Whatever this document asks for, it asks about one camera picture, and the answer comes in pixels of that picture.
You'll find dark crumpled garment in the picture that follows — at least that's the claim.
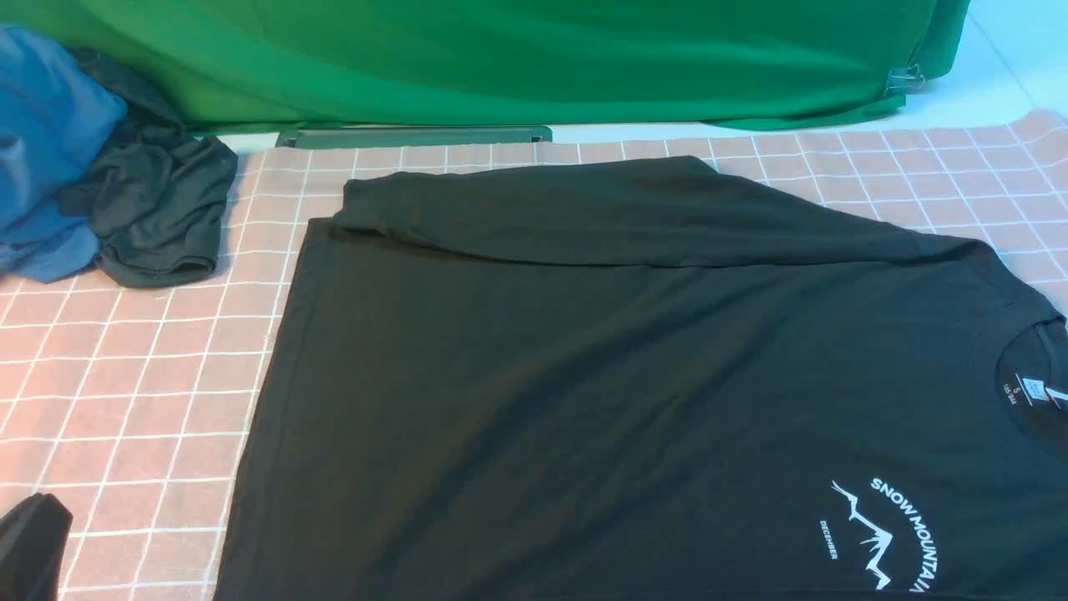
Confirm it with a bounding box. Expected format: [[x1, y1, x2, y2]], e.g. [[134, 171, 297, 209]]
[[58, 48, 238, 289]]

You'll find dark gray long-sleeved shirt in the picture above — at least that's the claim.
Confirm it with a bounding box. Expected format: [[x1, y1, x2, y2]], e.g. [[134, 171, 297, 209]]
[[214, 156, 1067, 600]]

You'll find gray metal bar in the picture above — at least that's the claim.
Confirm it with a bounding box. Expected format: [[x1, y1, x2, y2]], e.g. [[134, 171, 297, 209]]
[[274, 126, 552, 151]]

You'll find black robot arm near left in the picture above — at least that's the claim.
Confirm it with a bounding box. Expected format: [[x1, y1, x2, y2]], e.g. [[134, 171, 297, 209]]
[[1, 493, 73, 600]]

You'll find green backdrop cloth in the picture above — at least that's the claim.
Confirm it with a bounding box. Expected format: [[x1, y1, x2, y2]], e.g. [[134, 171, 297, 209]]
[[3, 1, 970, 132]]

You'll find blue crumpled garment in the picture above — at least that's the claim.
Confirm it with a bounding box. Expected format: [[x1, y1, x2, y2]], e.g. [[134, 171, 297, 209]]
[[1, 23, 128, 284]]

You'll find pink checkered tablecloth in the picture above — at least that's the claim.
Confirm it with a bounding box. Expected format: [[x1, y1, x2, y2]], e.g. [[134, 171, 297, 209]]
[[1, 110, 1067, 600]]

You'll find metal binder clip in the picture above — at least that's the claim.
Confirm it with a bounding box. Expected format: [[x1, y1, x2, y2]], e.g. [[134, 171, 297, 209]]
[[884, 64, 927, 96]]

